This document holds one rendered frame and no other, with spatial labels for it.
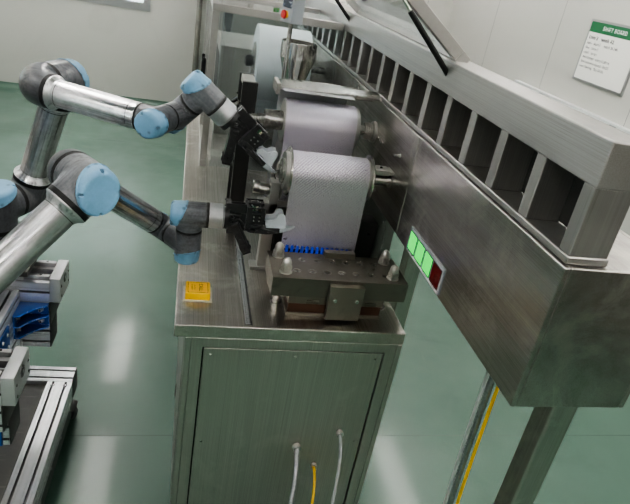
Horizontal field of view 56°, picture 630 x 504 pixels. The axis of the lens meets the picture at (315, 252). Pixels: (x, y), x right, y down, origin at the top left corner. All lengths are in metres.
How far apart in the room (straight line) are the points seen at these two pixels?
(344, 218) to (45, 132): 0.95
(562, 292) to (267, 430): 1.10
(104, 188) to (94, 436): 1.35
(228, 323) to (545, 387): 0.85
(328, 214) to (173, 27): 5.61
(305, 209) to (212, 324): 0.44
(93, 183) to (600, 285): 1.09
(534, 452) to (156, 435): 1.62
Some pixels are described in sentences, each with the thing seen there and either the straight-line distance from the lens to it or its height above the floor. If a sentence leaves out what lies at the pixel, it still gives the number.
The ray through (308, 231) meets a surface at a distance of 1.81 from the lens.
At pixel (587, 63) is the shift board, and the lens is 5.19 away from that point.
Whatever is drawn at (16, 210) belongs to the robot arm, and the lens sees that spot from 2.08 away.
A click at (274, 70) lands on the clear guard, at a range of 2.71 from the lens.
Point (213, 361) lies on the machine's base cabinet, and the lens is 1.72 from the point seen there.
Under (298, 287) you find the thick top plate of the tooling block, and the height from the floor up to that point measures 1.00.
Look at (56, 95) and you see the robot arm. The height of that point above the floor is 1.39.
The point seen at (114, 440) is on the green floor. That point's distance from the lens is 2.60.
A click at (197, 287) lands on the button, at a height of 0.92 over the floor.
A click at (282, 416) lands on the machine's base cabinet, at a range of 1.87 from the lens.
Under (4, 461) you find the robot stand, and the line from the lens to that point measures 2.29.
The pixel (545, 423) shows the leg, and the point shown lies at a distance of 1.40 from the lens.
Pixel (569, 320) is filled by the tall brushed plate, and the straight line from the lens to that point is 1.14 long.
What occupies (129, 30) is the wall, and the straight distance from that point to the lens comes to 7.28.
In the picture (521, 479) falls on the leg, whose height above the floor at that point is 0.87.
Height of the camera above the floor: 1.82
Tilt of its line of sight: 26 degrees down
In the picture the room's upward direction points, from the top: 11 degrees clockwise
